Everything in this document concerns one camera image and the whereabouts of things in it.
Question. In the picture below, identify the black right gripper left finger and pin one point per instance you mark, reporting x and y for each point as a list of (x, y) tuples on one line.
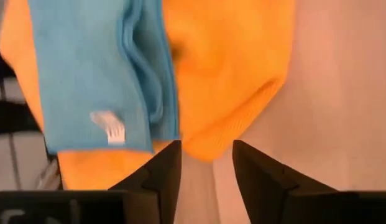
[(87, 208)]

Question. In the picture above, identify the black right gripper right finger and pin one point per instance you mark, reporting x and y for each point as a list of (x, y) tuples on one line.
[(304, 208)]

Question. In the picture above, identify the blue microfiber towel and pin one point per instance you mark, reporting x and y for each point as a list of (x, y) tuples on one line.
[(87, 62)]

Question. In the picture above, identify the orange microfiber towel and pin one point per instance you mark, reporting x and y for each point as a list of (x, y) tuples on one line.
[(227, 77)]

